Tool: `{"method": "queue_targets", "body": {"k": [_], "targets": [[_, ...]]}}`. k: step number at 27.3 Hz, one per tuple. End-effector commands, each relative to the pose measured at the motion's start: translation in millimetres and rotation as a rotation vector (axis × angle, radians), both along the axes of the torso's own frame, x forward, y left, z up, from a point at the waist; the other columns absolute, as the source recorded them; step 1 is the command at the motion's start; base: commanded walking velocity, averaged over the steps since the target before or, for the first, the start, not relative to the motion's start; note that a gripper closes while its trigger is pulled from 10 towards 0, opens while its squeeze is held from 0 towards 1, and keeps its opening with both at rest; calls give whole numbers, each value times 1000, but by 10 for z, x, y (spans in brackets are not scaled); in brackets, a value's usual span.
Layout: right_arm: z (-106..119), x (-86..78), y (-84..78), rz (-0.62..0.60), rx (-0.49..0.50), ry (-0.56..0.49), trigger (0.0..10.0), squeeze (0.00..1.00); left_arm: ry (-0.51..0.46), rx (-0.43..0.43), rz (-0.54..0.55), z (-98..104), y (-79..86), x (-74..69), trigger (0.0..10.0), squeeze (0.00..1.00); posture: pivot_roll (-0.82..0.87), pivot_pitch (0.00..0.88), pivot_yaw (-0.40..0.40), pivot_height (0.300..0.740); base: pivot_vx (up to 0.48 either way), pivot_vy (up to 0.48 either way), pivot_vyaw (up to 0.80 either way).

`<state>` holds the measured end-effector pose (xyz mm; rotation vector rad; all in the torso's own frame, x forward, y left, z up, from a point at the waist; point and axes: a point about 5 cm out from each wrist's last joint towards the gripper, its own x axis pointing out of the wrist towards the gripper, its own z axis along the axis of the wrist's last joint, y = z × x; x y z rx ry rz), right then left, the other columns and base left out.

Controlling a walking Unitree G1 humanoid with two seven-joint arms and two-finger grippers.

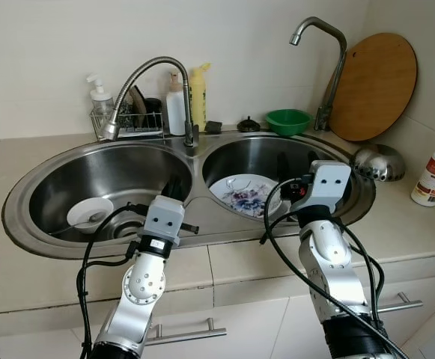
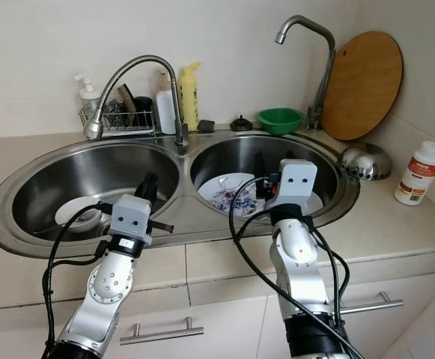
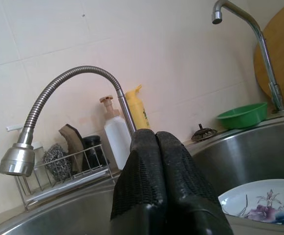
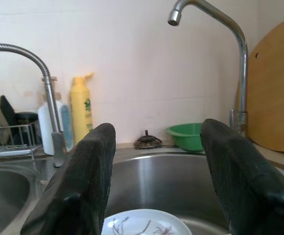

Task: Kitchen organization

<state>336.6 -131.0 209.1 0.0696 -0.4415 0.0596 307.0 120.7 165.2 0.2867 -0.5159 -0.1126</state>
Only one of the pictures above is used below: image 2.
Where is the floral white plate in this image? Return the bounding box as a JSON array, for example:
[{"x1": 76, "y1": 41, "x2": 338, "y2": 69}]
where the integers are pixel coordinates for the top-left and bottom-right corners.
[{"x1": 197, "y1": 172, "x2": 271, "y2": 218}]

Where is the stainless steel double sink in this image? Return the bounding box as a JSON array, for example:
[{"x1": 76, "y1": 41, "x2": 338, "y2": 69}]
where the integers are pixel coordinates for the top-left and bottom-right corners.
[{"x1": 0, "y1": 128, "x2": 361, "y2": 261}]

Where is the black sink strainer plug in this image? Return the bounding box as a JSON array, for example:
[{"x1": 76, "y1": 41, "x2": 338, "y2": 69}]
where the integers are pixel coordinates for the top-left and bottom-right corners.
[{"x1": 228, "y1": 114, "x2": 255, "y2": 133}]

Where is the green plastic bowl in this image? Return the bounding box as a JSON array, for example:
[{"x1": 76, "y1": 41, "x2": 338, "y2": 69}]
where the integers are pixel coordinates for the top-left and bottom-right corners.
[{"x1": 257, "y1": 107, "x2": 305, "y2": 137}]

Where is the plain white bottle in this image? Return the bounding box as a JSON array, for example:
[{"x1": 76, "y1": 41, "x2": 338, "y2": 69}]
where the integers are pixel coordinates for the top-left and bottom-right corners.
[{"x1": 155, "y1": 70, "x2": 177, "y2": 136}]

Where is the small white bowl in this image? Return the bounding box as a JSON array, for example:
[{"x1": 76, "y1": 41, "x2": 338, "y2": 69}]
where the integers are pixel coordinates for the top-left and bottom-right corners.
[{"x1": 54, "y1": 195, "x2": 105, "y2": 233}]

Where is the dark scrubbing brush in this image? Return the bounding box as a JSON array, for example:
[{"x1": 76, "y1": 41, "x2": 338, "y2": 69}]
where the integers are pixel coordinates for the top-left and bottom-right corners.
[{"x1": 117, "y1": 84, "x2": 155, "y2": 129}]

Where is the yellow detergent bottle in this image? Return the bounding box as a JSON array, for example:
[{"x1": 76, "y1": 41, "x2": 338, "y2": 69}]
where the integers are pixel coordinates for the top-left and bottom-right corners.
[{"x1": 177, "y1": 61, "x2": 202, "y2": 133}]

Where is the clear pump soap bottle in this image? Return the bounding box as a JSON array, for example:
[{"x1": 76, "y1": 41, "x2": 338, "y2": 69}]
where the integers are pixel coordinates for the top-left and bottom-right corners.
[{"x1": 73, "y1": 71, "x2": 103, "y2": 120}]

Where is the stainless steel bowl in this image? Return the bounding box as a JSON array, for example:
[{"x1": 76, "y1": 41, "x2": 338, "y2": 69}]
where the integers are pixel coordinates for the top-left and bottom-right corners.
[{"x1": 338, "y1": 142, "x2": 394, "y2": 182}]

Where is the tall steel gooseneck faucet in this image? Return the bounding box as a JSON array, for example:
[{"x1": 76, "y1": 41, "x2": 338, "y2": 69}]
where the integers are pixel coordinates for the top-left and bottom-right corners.
[{"x1": 273, "y1": 14, "x2": 337, "y2": 132}]

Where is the round wooden cutting board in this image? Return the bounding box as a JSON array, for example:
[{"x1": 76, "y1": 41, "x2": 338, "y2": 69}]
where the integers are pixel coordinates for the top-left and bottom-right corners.
[{"x1": 319, "y1": 30, "x2": 404, "y2": 142}]

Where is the white cabinet drawer front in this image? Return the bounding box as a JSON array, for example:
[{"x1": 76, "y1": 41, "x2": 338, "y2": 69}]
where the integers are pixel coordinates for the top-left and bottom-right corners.
[
  {"x1": 255, "y1": 269, "x2": 435, "y2": 359},
  {"x1": 22, "y1": 295, "x2": 263, "y2": 359}
]

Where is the white bottle orange label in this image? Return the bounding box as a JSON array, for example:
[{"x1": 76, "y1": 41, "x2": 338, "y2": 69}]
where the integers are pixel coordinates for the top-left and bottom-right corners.
[{"x1": 394, "y1": 140, "x2": 435, "y2": 207}]

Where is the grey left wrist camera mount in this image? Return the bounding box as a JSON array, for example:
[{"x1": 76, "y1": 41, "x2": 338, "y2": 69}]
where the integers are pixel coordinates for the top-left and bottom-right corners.
[{"x1": 108, "y1": 194, "x2": 155, "y2": 247}]

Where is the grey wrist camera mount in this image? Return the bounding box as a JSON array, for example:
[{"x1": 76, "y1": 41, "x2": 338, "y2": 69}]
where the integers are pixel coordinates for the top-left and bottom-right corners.
[
  {"x1": 108, "y1": 194, "x2": 155, "y2": 247},
  {"x1": 269, "y1": 159, "x2": 319, "y2": 217}
]

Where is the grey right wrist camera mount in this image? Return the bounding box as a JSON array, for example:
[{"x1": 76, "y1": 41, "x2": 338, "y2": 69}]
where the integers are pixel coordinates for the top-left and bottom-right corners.
[{"x1": 269, "y1": 159, "x2": 319, "y2": 217}]

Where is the wire sink caddy rack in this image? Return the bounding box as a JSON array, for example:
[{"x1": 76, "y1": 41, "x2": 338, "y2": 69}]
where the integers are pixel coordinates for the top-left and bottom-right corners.
[{"x1": 78, "y1": 107, "x2": 157, "y2": 141}]

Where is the flexible steel hose faucet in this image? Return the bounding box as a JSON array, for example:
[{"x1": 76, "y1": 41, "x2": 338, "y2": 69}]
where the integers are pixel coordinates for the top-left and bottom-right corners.
[{"x1": 83, "y1": 54, "x2": 189, "y2": 148}]

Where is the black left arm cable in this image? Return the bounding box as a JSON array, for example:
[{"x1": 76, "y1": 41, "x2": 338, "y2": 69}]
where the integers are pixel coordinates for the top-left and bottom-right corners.
[{"x1": 43, "y1": 202, "x2": 121, "y2": 359}]

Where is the long steel drawer handle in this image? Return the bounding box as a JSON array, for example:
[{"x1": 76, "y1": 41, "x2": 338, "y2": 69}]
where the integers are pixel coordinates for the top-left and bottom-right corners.
[{"x1": 119, "y1": 316, "x2": 205, "y2": 346}]

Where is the short steel drawer handle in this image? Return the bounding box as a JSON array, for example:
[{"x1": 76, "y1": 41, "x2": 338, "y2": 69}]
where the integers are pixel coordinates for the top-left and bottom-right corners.
[{"x1": 340, "y1": 290, "x2": 404, "y2": 316}]

